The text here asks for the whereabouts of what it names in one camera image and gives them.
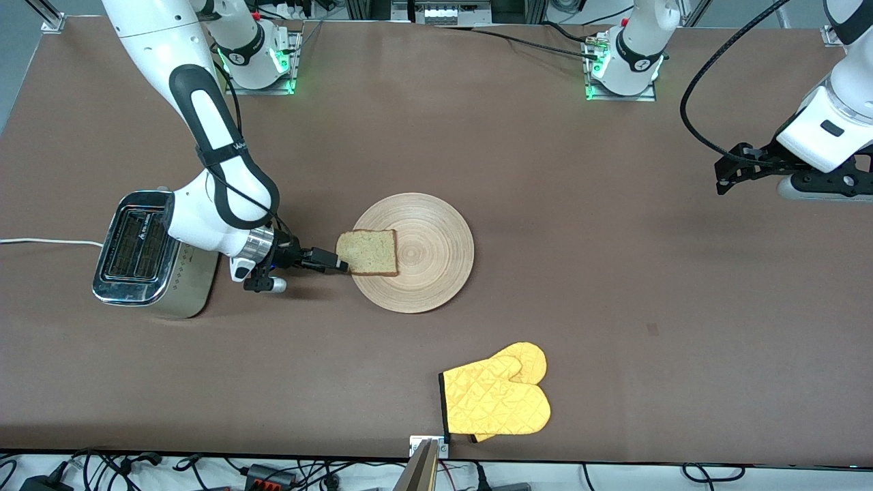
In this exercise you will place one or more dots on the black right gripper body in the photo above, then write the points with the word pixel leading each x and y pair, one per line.
pixel 288 254

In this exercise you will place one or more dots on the bread slice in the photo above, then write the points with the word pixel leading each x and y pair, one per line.
pixel 372 251

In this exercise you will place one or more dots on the round wooden plate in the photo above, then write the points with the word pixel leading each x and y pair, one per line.
pixel 430 259

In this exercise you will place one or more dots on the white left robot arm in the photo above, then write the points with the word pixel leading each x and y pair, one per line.
pixel 829 129

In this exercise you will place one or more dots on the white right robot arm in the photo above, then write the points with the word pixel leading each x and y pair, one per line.
pixel 204 116

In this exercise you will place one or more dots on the chrome and beige toaster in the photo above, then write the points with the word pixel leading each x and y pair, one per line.
pixel 129 252

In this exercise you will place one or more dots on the yellow quilted oven mitt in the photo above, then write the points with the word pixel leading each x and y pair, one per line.
pixel 498 402

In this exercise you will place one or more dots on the black adapter with orange plugs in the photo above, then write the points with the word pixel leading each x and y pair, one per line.
pixel 269 476

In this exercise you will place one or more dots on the beige wooden board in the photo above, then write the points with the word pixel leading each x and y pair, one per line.
pixel 419 470

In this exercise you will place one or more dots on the white power strip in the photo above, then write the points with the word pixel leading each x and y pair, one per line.
pixel 443 13

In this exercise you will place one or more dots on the black power adapter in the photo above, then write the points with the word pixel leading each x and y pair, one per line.
pixel 44 484

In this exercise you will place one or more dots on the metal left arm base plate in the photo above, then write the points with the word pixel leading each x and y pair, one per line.
pixel 641 97

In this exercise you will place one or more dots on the aluminium corner post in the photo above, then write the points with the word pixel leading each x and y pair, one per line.
pixel 832 35
pixel 53 17

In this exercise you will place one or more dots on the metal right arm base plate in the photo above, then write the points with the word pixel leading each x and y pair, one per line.
pixel 239 87

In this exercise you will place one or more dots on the small metal edge bracket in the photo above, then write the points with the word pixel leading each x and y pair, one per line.
pixel 416 444

